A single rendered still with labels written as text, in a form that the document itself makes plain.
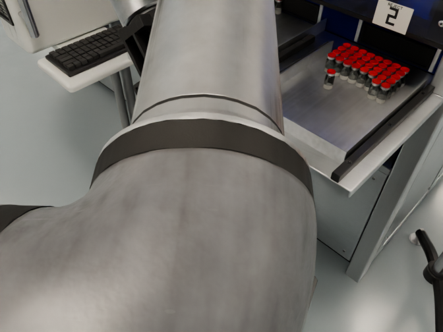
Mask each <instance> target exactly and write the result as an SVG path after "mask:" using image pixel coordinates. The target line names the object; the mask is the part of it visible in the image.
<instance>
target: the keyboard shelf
mask: <svg viewBox="0 0 443 332"><path fill-rule="evenodd" d="M103 30H107V28H106V27H104V26H102V27H100V28H97V29H95V30H92V31H90V32H87V33H85V34H83V35H80V36H77V37H75V38H72V39H70V40H67V41H64V42H62V43H59V44H57V45H54V46H52V48H54V49H59V48H62V47H63V46H67V45H69V44H70V43H73V42H76V41H79V40H81V39H85V38H86V37H88V36H91V35H93V34H96V33H98V32H102V31H103ZM131 65H133V62H132V61H131V60H129V59H128V56H127V52H126V53H124V54H122V55H119V56H117V57H115V58H112V59H110V60H108V61H106V62H104V63H101V64H99V65H97V66H95V67H92V68H90V69H88V70H86V71H84V72H81V73H79V74H77V75H74V76H72V77H68V76H67V75H66V74H65V73H64V72H62V71H61V70H59V69H58V68H57V67H56V66H55V65H53V64H52V63H50V62H49V61H48V60H47V59H46V58H45V57H44V58H43V59H40V60H38V66H39V67H40V68H41V69H42V70H43V71H44V72H45V73H47V74H48V75H49V76H50V77H52V79H54V80H55V81H56V82H58V83H59V84H60V85H62V87H64V88H65V89H66V90H67V91H69V92H76V91H78V90H80V89H82V88H85V87H87V86H89V85H91V84H93V83H95V82H97V81H99V80H101V79H103V78H105V77H108V76H110V75H112V74H114V73H116V72H119V71H120V70H123V69H125V68H127V67H129V66H131Z"/></svg>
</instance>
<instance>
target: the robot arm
mask: <svg viewBox="0 0 443 332"><path fill-rule="evenodd" d="M110 2H111V4H112V6H113V8H114V10H115V12H116V14H117V16H118V18H119V20H120V22H121V24H122V26H123V27H122V28H120V29H119V30H118V31H117V32H118V34H119V36H120V38H121V40H122V42H123V44H124V46H125V48H126V50H127V52H128V54H129V56H130V58H131V60H132V62H133V64H134V66H135V68H136V70H137V72H138V74H139V76H140V81H139V82H137V83H136V84H134V85H133V86H132V87H133V89H134V91H135V93H136V101H135V105H134V111H133V116H132V119H131V125H130V126H128V127H127V128H124V129H123V130H121V131H119V132H118V133H117V134H116V135H115V136H113V137H112V138H110V139H109V141H108V142H107V143H106V144H105V146H104V147H103V148H102V150H101V152H100V154H99V157H98V160H97V163H96V166H95V169H94V174H93V177H92V182H91V185H90V190H89V191H88V192H87V194H86V195H85V196H84V197H82V198H80V199H79V200H77V201H75V202H73V203H71V204H69V205H65V206H62V207H53V206H22V205H14V204H0V332H303V328H304V325H305V321H306V318H307V314H308V310H309V303H310V296H311V292H312V285H313V281H314V272H315V263H316V242H317V223H316V209H315V204H314V194H313V188H312V178H311V173H310V167H309V164H308V162H307V159H306V158H305V156H304V155H303V153H302V152H301V150H300V149H299V148H298V147H297V146H296V145H295V144H294V143H293V142H291V141H290V140H288V139H287V138H286V137H285V134H284V125H283V109H282V100H281V83H280V67H279V58H278V41H277V32H276V16H275V7H274V0H110Z"/></svg>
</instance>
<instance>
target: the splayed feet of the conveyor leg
mask: <svg viewBox="0 0 443 332"><path fill-rule="evenodd" d="M409 240H410V242H411V243H412V244H414V245H416V246H421V247H422V249H423V251H424V253H425V256H426V258H427V262H428V264H427V266H426V267H425V268H424V270H423V276H424V278H425V279H426V280H427V281H428V282H429V283H430V284H432V286H433V292H434V312H435V332H443V275H437V274H436V273H435V272H434V271H433V270H432V265H433V264H434V263H435V261H436V260H437V259H438V254H437V252H436V249H435V247H434V245H433V243H432V242H431V240H430V238H429V237H428V234H427V233H426V231H425V230H424V229H418V230H417V231H416V232H415V233H412V234H410V235H409Z"/></svg>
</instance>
